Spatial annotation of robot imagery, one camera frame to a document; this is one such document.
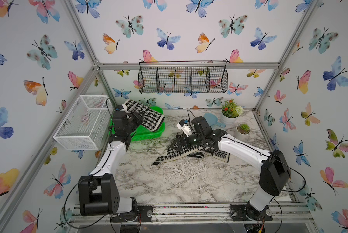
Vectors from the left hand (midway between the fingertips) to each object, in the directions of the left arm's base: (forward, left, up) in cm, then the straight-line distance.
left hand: (144, 111), depth 82 cm
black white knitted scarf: (-4, -4, -2) cm, 6 cm away
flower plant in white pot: (+10, -54, -13) cm, 57 cm away
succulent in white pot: (-1, -62, -20) cm, 65 cm away
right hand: (-17, -18, -7) cm, 25 cm away
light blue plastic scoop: (+18, -46, -30) cm, 58 cm away
